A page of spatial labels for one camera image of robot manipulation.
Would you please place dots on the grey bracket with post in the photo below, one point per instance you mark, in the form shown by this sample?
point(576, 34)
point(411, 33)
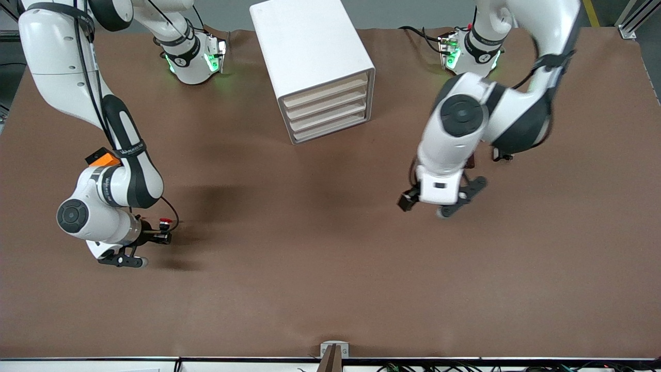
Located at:
point(334, 351)

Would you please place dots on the red push button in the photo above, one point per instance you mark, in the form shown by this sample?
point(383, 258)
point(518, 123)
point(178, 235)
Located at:
point(165, 222)

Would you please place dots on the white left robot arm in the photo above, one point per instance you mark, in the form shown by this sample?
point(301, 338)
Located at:
point(444, 150)

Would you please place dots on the brown table cover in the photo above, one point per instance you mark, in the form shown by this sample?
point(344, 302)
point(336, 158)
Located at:
point(330, 258)

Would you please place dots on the white table edge rail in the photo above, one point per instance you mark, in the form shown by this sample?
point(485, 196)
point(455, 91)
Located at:
point(232, 367)

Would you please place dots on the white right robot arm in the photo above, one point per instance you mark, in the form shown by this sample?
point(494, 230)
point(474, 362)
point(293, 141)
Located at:
point(51, 51)

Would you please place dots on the orange and black block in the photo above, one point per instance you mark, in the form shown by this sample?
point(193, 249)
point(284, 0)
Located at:
point(106, 160)

